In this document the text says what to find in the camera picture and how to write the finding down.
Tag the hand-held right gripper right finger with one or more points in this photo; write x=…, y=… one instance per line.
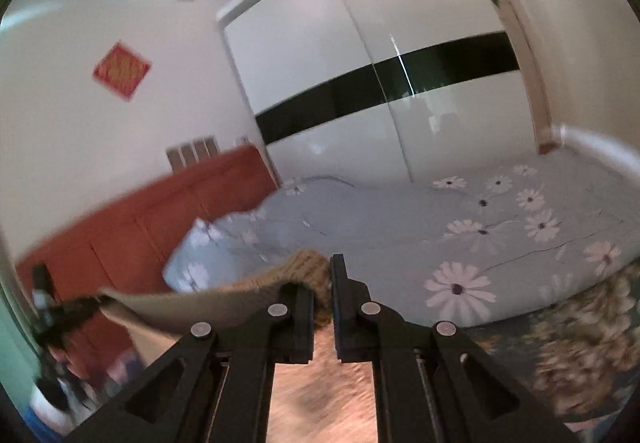
x=345, y=323

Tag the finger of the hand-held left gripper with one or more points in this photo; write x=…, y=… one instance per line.
x=80, y=309

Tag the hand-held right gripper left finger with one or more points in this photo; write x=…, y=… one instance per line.
x=300, y=323

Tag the brown knit sweater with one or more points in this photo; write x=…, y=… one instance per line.
x=320, y=398

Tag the red wooden headboard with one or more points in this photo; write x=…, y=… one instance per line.
x=125, y=233

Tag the blue daisy print quilt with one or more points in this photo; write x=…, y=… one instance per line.
x=400, y=233

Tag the blue daisy print pillow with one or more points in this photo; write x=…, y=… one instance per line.
x=220, y=248

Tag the white wardrobe with black stripe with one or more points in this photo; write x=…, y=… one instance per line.
x=310, y=48

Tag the row of wall switches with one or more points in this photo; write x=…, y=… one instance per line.
x=192, y=153

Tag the red diamond wall decoration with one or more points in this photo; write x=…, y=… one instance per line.
x=121, y=70

